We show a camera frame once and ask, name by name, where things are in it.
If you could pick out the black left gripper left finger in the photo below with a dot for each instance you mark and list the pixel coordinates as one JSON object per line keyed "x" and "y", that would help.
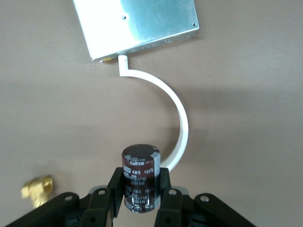
{"x": 99, "y": 208}

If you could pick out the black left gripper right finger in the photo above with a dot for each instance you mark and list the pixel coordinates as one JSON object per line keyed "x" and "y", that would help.
{"x": 172, "y": 208}

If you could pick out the dark brown cylindrical capacitor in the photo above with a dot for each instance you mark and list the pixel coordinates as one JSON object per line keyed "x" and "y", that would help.
{"x": 139, "y": 179}

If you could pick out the brown table cover sheet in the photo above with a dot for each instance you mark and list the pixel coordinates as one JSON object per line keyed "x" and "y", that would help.
{"x": 47, "y": 94}

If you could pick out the silver metal box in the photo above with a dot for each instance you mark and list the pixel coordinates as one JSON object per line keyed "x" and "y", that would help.
{"x": 137, "y": 21}

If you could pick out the white curved plastic bracket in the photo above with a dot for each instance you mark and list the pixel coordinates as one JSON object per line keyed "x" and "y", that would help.
{"x": 182, "y": 113}

